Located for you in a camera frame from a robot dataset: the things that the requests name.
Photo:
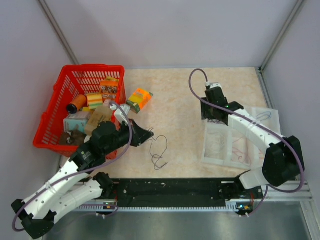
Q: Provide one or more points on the brown plush toy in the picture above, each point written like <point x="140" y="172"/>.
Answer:
<point x="72" y="138"/>

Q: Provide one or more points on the orange green sponge box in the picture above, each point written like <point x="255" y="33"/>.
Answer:
<point x="138" y="100"/>

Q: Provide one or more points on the aluminium corner post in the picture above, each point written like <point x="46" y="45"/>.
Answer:
<point x="293" y="14"/>
<point x="58" y="31"/>

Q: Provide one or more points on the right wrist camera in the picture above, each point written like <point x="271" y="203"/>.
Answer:
<point x="214" y="94"/>

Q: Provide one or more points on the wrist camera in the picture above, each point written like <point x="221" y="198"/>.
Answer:
<point x="121" y="112"/>
<point x="214" y="94"/>

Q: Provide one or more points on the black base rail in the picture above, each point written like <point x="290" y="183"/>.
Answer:
<point x="191" y="195"/>

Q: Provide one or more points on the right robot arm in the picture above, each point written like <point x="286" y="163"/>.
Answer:
<point x="283" y="157"/>

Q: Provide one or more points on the red plastic basket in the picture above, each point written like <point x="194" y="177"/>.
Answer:
<point x="73" y="80"/>

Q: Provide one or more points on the yellow green striped sponge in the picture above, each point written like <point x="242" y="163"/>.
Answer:
<point x="94" y="100"/>

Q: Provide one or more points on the light blue carton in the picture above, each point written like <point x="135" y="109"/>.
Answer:
<point x="76" y="121"/>

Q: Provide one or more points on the right aluminium corner post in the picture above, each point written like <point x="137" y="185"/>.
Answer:
<point x="293" y="14"/>

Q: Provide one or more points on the orange cylindrical can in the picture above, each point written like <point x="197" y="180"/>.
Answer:
<point x="75" y="105"/>

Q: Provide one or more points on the white compartment tray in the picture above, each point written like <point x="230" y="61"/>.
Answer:
<point x="224" y="146"/>

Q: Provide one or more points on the left aluminium corner post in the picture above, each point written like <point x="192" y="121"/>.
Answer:
<point x="58" y="31"/>

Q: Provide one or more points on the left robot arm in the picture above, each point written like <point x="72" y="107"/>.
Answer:
<point x="39" y="212"/>

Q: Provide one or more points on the orange snack box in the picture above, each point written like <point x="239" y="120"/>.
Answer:
<point x="109" y="88"/>

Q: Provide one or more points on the brown cardboard box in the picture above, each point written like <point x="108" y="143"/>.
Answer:
<point x="101" y="114"/>

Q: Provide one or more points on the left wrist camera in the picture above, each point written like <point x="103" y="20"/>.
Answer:
<point x="121" y="112"/>

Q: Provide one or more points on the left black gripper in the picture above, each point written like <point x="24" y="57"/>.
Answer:
<point x="139" y="135"/>

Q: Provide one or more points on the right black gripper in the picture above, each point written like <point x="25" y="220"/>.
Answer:
<point x="205" y="114"/>

